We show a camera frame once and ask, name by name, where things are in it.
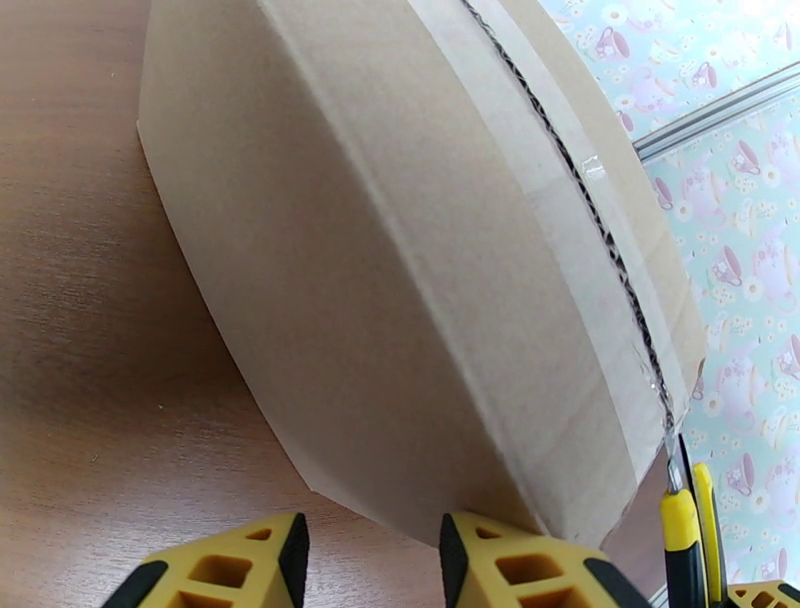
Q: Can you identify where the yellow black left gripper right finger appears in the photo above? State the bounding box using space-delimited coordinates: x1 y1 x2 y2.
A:
439 511 654 608

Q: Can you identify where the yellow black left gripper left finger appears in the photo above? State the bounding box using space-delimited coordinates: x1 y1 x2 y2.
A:
118 512 311 608

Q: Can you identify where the yellow black utility knife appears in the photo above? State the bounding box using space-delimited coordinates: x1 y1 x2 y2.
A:
659 427 731 608

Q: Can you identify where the brown cardboard express box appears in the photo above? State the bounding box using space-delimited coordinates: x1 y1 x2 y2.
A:
136 0 708 553

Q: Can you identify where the aluminium corner post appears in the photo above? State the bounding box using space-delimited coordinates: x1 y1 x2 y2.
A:
632 59 800 159

